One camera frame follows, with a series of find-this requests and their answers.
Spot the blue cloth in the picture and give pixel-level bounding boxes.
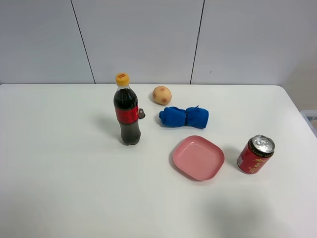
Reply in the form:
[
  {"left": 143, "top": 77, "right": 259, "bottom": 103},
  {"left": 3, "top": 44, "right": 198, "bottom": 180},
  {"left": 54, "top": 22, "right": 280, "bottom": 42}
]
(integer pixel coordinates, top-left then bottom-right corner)
[{"left": 158, "top": 107, "right": 209, "bottom": 129}]

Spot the small dark brown object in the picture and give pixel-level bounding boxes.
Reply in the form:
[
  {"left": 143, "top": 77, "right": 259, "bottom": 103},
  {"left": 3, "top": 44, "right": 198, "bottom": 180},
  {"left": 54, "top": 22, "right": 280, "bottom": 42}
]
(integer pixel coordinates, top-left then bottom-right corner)
[{"left": 138, "top": 108, "right": 146, "bottom": 119}]

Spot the yellow potato with red spots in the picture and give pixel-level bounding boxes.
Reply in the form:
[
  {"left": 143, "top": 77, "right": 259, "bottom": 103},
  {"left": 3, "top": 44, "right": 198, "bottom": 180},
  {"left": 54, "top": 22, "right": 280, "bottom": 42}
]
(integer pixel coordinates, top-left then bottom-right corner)
[{"left": 152, "top": 86, "right": 172, "bottom": 106}]

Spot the cola bottle yellow cap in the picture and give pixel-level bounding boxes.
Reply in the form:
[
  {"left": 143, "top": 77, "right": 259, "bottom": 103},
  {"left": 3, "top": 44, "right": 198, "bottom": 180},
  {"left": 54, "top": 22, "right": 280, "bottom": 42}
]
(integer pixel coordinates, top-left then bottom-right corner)
[{"left": 113, "top": 73, "right": 141, "bottom": 145}]

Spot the pink square plate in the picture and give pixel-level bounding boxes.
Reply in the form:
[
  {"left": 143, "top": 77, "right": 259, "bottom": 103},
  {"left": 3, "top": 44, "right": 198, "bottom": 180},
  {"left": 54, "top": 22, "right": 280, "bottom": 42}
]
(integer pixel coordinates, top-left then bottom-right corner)
[{"left": 172, "top": 135, "right": 225, "bottom": 181}]

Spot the red drink can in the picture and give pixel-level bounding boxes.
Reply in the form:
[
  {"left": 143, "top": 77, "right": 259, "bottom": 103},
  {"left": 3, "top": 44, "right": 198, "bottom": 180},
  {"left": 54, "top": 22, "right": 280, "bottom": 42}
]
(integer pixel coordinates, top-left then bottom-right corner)
[{"left": 237, "top": 134, "right": 275, "bottom": 174}]

